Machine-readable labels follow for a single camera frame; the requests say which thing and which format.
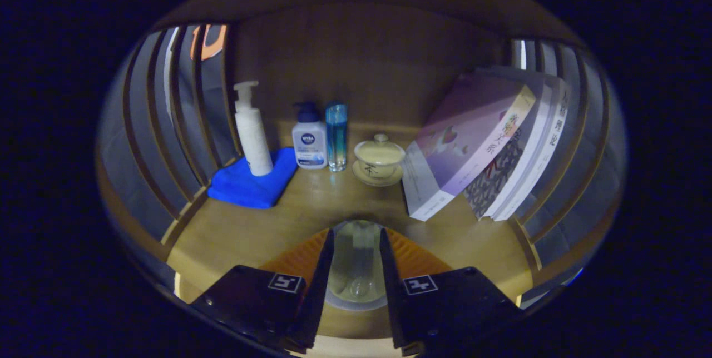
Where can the blue folded cloth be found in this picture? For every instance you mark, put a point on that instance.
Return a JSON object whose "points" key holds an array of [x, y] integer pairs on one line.
{"points": [[250, 183]]}

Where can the wooden countertop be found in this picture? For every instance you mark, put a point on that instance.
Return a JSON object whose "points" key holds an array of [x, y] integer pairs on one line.
{"points": [[311, 208]]}

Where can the beige lidded tea cup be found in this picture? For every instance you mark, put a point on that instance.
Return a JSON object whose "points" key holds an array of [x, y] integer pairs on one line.
{"points": [[379, 160]]}

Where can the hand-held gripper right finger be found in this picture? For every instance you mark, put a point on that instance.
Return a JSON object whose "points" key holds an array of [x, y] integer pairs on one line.
{"points": [[392, 302]]}

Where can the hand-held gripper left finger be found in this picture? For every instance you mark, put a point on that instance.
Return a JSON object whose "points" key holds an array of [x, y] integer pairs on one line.
{"points": [[320, 302]]}

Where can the wooden cabinet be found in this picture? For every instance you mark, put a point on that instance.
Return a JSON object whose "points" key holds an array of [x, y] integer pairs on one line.
{"points": [[361, 58]]}

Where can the white book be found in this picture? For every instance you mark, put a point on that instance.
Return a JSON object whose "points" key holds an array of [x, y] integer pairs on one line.
{"points": [[542, 147]]}

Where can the clear blue bottle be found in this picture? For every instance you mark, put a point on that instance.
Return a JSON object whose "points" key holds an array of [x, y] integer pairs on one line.
{"points": [[336, 135]]}

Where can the purple book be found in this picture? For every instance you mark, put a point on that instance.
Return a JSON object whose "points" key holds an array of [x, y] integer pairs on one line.
{"points": [[461, 141]]}

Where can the patterned cover book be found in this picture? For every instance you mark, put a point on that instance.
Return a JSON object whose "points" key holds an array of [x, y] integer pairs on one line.
{"points": [[500, 180]]}

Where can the white pump bottle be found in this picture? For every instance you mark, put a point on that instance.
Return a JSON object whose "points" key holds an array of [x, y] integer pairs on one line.
{"points": [[253, 135]]}

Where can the white bottle with blue cap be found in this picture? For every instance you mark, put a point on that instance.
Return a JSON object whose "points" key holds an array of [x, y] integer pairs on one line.
{"points": [[309, 141]]}

